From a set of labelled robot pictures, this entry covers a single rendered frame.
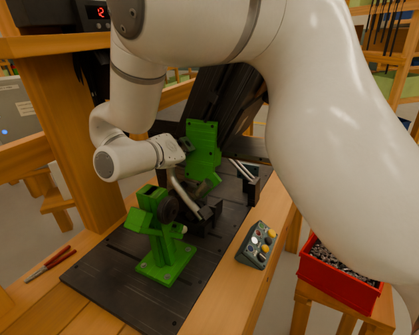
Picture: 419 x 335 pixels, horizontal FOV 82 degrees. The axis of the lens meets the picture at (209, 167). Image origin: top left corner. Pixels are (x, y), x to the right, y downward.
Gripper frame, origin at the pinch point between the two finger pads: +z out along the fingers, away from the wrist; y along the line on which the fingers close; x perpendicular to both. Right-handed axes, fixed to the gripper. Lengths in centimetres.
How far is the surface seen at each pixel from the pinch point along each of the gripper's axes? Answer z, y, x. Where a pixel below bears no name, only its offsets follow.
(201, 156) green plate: 2.7, -6.0, -2.6
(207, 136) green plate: 2.4, -2.3, -8.9
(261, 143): 24.3, -13.0, -15.3
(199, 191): -0.5, -15.0, 3.8
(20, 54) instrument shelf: -37.6, 26.5, -4.1
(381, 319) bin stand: 4, -73, -18
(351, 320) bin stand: 44, -100, 6
